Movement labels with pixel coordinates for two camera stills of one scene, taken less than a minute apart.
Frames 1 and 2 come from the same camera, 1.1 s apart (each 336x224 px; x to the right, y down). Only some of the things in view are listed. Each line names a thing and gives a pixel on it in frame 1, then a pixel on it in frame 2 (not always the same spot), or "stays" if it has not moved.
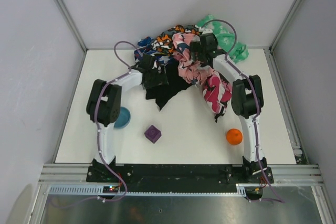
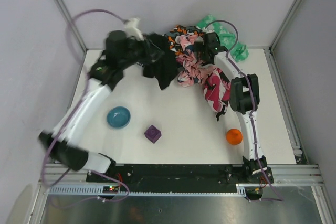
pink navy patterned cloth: [190, 70] stays
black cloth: [163, 94] to [165, 68]
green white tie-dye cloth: [227, 40] stays
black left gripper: [156, 77] to [146, 53]
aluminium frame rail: [295, 175] stays
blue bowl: [123, 118] stays
